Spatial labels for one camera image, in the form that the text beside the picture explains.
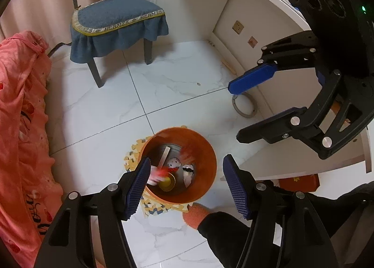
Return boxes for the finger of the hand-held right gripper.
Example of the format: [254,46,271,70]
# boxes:
[236,70,369,160]
[228,31,319,95]

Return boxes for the small yellow bowl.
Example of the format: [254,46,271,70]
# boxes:
[158,174,176,192]

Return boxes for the white plush chicken toy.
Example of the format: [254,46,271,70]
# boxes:
[166,157,183,173]

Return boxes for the orange trash bin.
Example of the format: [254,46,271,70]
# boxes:
[137,128,217,204]

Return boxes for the red floral blanket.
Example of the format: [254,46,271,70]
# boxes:
[0,30,63,260]

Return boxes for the wooden stick block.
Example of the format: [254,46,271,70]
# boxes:
[158,146,171,169]

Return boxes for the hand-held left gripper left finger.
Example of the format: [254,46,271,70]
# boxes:
[33,156,152,268]

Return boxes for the yellow blue foam mat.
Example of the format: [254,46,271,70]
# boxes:
[124,125,199,216]

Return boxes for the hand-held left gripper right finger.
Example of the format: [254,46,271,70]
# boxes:
[223,154,341,268]

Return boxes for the grey tape roll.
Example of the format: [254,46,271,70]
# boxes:
[232,93,258,118]

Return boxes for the blue chair cushion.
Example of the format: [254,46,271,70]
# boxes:
[70,0,169,64]

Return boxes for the person's leg black pants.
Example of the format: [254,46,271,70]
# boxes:
[197,180,374,268]

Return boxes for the red flat box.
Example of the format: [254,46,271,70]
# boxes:
[277,175,320,193]

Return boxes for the white desk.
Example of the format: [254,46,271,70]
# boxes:
[187,0,371,181]

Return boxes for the pink white doll toy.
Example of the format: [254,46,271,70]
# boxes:
[147,167,170,185]

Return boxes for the person's foot orange sock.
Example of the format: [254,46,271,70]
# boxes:
[182,202,209,230]

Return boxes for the white black toy figure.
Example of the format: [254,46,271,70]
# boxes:
[182,163,196,189]

